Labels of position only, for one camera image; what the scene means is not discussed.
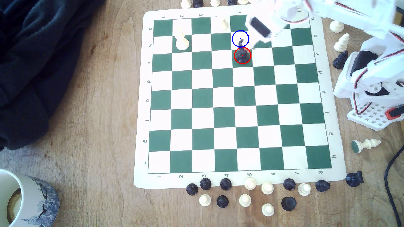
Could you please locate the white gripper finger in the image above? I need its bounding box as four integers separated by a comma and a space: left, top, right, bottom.
252, 37, 272, 48

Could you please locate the white mug with skyline print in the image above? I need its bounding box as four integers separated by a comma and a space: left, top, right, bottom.
0, 169, 60, 227

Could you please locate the black chess bishop piece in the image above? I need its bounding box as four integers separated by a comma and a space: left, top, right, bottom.
333, 50, 348, 69

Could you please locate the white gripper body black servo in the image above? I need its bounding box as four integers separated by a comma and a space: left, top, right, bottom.
245, 6, 295, 41

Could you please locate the green white chess board mat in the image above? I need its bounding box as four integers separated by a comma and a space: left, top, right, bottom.
133, 1, 347, 190

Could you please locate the black chess king piece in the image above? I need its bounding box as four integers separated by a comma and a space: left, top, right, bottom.
235, 38, 251, 64

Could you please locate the red white black servo wire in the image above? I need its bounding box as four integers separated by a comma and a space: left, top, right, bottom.
353, 68, 376, 116

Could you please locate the large white chess piece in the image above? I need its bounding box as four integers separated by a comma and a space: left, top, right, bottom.
175, 27, 190, 51

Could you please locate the black power cable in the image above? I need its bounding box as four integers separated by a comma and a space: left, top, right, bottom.
384, 148, 404, 227

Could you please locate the white grid robot base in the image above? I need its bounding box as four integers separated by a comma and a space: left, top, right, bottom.
347, 100, 404, 131

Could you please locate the white piece with green felt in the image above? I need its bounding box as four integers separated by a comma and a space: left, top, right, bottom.
351, 139, 381, 154

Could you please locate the white chess bishop piece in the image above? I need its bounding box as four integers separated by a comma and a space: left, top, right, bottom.
334, 33, 350, 53

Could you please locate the red black table clamp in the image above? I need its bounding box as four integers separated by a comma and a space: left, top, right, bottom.
386, 106, 404, 120

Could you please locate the black chess knight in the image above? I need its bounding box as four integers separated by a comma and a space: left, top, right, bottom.
345, 170, 364, 187

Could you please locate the dark navy cloth jacket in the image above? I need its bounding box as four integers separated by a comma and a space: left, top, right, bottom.
0, 0, 106, 151

